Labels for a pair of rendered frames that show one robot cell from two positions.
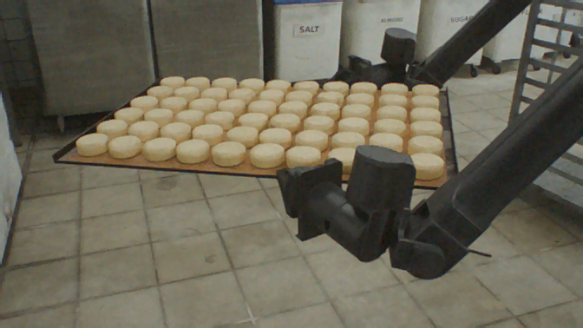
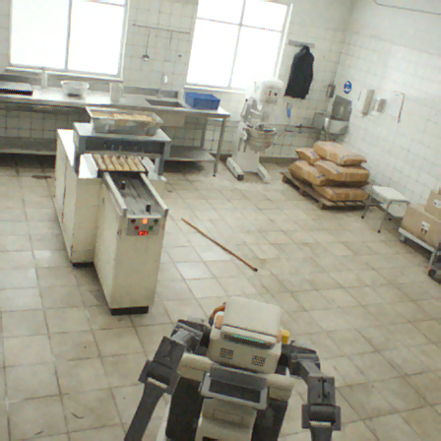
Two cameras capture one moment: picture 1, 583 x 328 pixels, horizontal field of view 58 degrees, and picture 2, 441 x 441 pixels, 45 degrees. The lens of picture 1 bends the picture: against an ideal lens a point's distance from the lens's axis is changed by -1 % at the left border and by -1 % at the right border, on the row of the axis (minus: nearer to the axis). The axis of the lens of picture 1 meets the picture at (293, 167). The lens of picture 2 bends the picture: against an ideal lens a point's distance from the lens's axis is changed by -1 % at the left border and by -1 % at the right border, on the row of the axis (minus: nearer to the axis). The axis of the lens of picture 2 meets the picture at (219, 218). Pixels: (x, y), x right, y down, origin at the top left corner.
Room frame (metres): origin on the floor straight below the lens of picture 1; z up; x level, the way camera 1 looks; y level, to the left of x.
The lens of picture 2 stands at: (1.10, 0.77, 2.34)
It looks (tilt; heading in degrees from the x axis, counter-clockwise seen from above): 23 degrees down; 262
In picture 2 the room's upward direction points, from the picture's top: 11 degrees clockwise
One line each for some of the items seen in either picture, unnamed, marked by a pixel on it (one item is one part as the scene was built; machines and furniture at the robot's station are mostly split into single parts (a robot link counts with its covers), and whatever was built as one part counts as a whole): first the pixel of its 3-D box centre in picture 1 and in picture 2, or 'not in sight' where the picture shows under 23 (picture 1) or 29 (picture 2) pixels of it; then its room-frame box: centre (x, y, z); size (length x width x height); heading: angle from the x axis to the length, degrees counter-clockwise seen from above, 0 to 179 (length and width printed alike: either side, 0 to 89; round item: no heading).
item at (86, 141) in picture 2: not in sight; (120, 152); (1.39, -3.44, 1.01); 0.72 x 0.33 x 0.34; 18
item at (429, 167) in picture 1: (424, 166); not in sight; (0.66, -0.18, 1.02); 0.05 x 0.05 x 0.02
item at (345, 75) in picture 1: (340, 90); not in sight; (1.06, -0.10, 0.99); 0.09 x 0.07 x 0.07; 123
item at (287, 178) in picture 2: not in sight; (325, 191); (-1.26, -6.07, 0.06); 1.20 x 0.80 x 0.11; 111
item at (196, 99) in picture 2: not in sight; (202, 100); (0.60, -6.38, 0.95); 0.40 x 0.30 x 0.14; 22
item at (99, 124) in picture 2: not in sight; (123, 122); (1.39, -3.44, 1.25); 0.56 x 0.29 x 0.14; 18
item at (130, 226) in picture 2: not in sight; (143, 225); (1.13, -2.62, 0.77); 0.24 x 0.04 x 0.14; 18
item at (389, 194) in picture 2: not in sight; (389, 210); (-1.84, -5.20, 0.23); 0.45 x 0.45 x 0.46; 11
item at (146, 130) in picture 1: (143, 131); not in sight; (0.82, 0.25, 1.00); 0.05 x 0.05 x 0.02
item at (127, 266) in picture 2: not in sight; (126, 242); (1.24, -2.96, 0.45); 0.70 x 0.34 x 0.90; 108
